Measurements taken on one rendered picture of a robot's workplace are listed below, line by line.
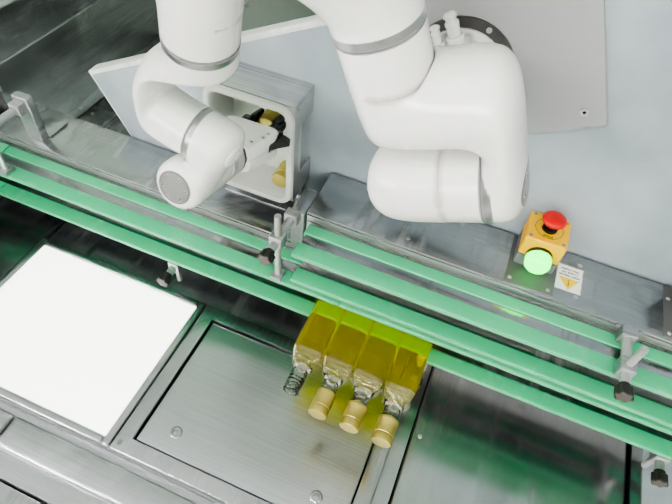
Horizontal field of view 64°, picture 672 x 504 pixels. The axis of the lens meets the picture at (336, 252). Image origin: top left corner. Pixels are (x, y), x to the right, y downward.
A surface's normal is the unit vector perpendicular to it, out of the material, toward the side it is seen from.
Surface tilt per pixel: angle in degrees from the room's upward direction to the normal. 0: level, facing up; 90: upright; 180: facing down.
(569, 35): 3
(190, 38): 24
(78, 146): 90
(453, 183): 32
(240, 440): 90
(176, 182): 17
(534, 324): 90
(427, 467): 91
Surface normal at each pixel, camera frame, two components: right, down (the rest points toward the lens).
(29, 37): 0.92, 0.34
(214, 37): 0.43, 0.85
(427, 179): -0.41, 0.14
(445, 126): -0.32, 0.72
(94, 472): 0.08, -0.64
